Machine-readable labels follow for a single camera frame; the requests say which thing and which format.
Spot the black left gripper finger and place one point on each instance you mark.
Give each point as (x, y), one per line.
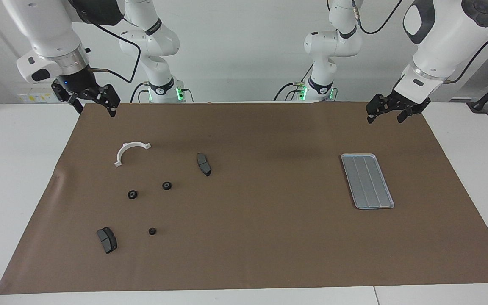
(407, 114)
(373, 110)

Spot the dark grey brake pad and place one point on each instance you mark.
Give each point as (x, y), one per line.
(107, 240)
(203, 164)

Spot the silver metal tray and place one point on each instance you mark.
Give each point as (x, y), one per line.
(367, 182)

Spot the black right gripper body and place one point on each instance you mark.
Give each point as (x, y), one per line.
(79, 84)

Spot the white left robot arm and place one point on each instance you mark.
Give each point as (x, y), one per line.
(451, 38)

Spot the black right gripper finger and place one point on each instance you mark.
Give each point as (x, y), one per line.
(112, 99)
(74, 103)

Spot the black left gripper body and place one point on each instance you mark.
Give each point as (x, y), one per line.
(409, 103)

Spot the white curved plastic bracket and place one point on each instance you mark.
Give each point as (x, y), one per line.
(122, 151)

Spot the brown paper table mat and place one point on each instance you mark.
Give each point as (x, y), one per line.
(269, 233)

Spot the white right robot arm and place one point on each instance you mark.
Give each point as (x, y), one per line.
(45, 29)

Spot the white wall socket box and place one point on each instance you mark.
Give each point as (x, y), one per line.
(32, 98)

